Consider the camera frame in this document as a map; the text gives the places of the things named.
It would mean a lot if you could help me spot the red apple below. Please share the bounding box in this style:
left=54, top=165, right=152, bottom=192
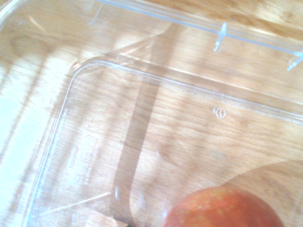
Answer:
left=161, top=185, right=285, bottom=227

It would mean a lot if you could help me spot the clear plastic container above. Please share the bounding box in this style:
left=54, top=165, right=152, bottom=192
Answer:
left=0, top=0, right=303, bottom=227

